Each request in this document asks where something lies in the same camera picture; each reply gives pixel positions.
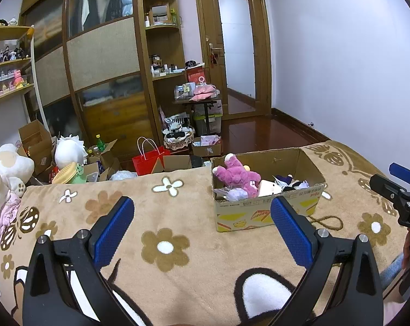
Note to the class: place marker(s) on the small wooden table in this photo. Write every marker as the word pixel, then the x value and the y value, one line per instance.
pixel 208 115

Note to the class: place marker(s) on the white plush with purple hat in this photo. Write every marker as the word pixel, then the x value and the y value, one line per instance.
pixel 286 179

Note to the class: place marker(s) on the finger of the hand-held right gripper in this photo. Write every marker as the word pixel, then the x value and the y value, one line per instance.
pixel 403 173
pixel 384 186

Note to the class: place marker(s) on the wooden display shelf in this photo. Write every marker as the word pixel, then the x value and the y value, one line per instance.
pixel 8 62

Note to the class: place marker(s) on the row of small figurines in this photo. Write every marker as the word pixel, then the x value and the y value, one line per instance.
pixel 8 81

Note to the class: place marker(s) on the lavender plush toy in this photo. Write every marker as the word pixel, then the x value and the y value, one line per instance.
pixel 237 193

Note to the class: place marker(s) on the green frog toy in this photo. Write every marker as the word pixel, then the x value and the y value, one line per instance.
pixel 76 175

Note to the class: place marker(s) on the red door charm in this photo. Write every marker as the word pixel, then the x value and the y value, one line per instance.
pixel 214 57

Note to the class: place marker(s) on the white spiky plush head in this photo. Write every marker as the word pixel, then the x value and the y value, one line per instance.
pixel 69 152

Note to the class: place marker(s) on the red paper bag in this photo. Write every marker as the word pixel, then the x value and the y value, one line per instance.
pixel 147 164

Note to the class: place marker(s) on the pink packets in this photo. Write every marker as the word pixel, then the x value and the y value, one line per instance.
pixel 205 91

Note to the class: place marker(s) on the flat cardboard box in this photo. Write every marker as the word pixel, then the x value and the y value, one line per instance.
pixel 174 164

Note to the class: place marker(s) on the white plastic bag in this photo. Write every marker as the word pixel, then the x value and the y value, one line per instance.
pixel 123 176

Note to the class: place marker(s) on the pink cloth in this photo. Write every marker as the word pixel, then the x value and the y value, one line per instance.
pixel 1 224

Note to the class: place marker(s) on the white curved pole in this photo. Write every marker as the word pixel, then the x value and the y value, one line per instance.
pixel 37 85

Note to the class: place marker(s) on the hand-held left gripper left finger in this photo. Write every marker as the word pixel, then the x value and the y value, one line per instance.
pixel 113 234

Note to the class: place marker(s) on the red box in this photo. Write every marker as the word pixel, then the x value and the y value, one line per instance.
pixel 196 74

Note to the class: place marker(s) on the small cardboard box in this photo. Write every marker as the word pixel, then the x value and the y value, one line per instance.
pixel 206 149

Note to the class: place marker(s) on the large white plush toy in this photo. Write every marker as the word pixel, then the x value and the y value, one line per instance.
pixel 4 166

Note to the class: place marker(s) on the pink bear plush toy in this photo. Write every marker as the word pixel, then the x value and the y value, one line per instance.
pixel 235 176

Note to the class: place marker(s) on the wicker basket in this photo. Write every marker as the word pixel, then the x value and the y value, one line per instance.
pixel 177 142

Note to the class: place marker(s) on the tall open cardboard box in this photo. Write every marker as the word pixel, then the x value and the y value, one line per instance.
pixel 32 135

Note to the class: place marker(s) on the green lidded storage bin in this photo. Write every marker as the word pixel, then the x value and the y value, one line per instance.
pixel 215 122

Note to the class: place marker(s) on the cream plush toy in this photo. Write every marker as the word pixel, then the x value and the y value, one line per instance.
pixel 267 186

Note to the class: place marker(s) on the person's denim trouser leg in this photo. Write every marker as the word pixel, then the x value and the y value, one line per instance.
pixel 391 271

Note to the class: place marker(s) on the wooden door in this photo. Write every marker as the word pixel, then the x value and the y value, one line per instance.
pixel 205 23

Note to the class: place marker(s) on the beige flower blanket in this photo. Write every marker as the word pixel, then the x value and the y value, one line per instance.
pixel 191 203

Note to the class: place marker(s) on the wooden wardrobe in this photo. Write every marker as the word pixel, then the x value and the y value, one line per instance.
pixel 103 54

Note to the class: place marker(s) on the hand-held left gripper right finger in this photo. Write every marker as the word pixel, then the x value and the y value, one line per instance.
pixel 291 236

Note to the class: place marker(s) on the person's right hand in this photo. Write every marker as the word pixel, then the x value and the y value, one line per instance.
pixel 408 248

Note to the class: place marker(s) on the green bottle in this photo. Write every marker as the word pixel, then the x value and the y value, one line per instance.
pixel 100 142

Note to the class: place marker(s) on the brown cardboard box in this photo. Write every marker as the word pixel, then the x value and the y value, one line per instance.
pixel 245 210

